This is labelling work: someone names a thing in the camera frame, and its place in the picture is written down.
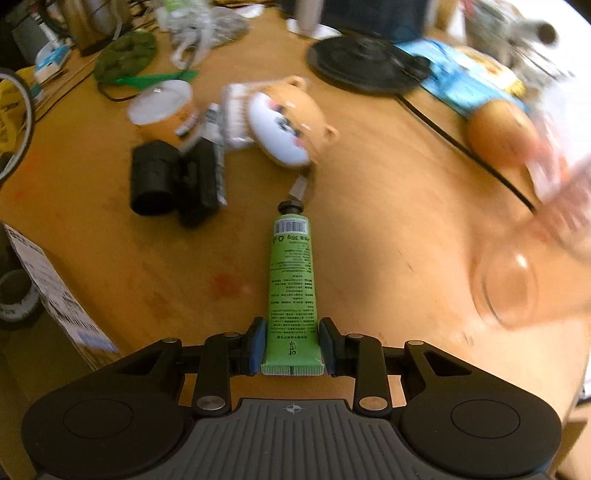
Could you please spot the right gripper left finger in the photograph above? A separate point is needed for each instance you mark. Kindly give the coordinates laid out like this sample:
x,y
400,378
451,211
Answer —
x,y
224,356

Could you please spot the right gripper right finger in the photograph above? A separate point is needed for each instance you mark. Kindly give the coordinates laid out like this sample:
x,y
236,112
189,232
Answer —
x,y
362,358

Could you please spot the green hand cream tube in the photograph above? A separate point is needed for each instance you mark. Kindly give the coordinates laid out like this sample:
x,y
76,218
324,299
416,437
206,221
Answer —
x,y
292,347

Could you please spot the cotton swab pack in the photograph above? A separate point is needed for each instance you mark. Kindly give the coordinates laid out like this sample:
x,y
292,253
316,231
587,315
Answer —
x,y
235,127

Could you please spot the grey patterned stick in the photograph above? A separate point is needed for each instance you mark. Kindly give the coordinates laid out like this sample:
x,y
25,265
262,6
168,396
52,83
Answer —
x,y
212,132

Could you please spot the bear face round pouch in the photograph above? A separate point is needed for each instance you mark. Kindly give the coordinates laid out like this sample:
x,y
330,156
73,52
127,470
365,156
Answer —
x,y
287,124

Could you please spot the white orange lidded jar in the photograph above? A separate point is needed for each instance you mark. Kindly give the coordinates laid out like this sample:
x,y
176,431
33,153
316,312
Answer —
x,y
165,112

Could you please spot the white printed cardboard box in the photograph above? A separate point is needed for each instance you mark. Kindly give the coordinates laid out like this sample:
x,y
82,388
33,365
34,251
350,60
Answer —
x,y
89,340

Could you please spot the clear shaker bottle grey lid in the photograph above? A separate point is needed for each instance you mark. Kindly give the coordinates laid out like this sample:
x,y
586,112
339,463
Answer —
x,y
540,271

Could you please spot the yellow onion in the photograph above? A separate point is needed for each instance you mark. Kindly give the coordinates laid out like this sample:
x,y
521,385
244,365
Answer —
x,y
502,134

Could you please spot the blue wet wipes pack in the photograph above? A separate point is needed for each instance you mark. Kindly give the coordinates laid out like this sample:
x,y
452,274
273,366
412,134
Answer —
x,y
455,79

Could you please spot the black kettle base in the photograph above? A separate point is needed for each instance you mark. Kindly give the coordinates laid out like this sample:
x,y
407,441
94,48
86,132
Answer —
x,y
367,66

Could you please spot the green net bag of fruit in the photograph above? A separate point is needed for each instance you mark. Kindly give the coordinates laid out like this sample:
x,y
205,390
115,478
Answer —
x,y
121,63

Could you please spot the clear bag of dark seeds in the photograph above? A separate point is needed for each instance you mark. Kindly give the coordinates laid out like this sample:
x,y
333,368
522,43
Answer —
x,y
196,27

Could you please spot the steel electric kettle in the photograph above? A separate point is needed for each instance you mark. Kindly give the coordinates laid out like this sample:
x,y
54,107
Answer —
x,y
93,24

